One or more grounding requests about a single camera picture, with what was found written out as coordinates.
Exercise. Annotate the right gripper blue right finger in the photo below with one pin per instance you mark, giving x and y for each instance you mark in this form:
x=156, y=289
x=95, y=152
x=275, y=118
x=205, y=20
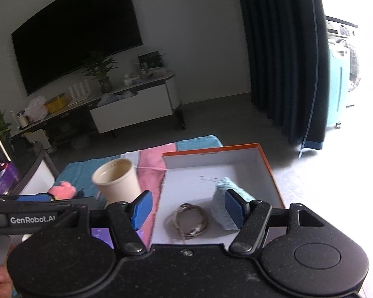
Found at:
x=238, y=208

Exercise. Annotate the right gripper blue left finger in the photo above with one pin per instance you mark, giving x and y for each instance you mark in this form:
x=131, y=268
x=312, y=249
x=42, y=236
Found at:
x=141, y=208

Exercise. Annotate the light blue knitted pouch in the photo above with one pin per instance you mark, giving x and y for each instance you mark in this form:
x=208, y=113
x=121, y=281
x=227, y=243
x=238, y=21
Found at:
x=218, y=209

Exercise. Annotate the pink fluffy plush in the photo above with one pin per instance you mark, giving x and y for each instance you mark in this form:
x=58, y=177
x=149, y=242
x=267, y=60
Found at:
x=65, y=190

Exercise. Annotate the purple tray box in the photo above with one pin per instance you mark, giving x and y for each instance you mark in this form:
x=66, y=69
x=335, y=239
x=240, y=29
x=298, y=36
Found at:
x=9, y=176

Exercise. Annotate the beige paper cup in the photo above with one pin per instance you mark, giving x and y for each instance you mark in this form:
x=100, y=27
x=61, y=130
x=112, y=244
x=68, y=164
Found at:
x=117, y=181

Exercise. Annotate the purple tissue pack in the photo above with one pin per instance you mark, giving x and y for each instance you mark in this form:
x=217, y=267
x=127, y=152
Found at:
x=103, y=234

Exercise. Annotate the orange white shallow box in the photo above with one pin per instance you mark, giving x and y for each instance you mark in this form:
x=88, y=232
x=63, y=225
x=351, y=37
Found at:
x=201, y=177

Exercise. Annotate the teal striped blanket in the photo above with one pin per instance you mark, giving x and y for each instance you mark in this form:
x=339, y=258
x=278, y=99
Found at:
x=150, y=168

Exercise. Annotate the round dark coffee table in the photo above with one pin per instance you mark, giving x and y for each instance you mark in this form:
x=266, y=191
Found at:
x=37, y=172

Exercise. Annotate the small white jar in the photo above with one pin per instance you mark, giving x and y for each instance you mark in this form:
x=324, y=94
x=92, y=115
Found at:
x=22, y=119

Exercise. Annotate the white plastic bag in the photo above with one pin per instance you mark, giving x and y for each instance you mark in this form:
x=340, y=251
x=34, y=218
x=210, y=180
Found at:
x=36, y=110

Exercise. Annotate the long tv console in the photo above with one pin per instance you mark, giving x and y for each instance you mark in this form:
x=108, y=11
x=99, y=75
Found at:
x=76, y=121

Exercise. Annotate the yellow box on console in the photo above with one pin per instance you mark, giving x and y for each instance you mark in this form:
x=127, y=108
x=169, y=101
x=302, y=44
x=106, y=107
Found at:
x=56, y=103

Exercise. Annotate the white wifi router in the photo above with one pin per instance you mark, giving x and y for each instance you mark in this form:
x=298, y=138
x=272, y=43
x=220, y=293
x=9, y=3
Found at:
x=79, y=92

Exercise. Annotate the potted bamboo plant right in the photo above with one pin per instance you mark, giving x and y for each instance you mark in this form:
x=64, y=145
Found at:
x=99, y=70

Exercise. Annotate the dark green framed box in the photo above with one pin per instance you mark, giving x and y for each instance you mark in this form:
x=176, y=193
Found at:
x=150, y=60

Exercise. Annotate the dark blue curtain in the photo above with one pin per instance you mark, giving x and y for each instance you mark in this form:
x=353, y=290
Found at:
x=287, y=48

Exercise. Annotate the light blue suitcase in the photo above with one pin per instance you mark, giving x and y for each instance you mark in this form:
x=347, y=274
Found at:
x=339, y=79

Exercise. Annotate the large black television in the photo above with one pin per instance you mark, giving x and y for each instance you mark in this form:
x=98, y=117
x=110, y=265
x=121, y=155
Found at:
x=67, y=35

